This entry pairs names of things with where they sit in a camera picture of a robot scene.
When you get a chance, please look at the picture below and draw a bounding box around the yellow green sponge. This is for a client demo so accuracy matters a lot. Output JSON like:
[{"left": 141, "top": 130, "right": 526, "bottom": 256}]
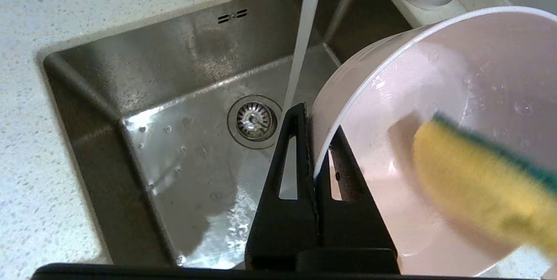
[{"left": 413, "top": 112, "right": 557, "bottom": 256}]

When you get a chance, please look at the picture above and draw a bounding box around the pink plastic bowl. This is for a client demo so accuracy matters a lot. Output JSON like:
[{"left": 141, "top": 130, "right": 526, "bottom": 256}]
[{"left": 307, "top": 7, "right": 557, "bottom": 277}]

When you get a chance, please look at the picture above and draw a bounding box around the round metal drain strainer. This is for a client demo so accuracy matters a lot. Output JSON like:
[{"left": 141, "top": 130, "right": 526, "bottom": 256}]
[{"left": 227, "top": 95, "right": 282, "bottom": 149}]

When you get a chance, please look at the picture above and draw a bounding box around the stainless steel sink basin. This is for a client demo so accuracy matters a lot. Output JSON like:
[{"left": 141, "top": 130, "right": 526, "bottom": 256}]
[{"left": 37, "top": 0, "right": 414, "bottom": 270}]

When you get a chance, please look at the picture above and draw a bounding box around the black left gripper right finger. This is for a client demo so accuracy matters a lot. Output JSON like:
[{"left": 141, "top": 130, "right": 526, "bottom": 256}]
[{"left": 315, "top": 125, "right": 397, "bottom": 250}]

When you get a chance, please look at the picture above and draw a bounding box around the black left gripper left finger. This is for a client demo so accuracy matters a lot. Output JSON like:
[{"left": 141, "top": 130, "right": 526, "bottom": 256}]
[{"left": 245, "top": 102, "right": 319, "bottom": 250}]

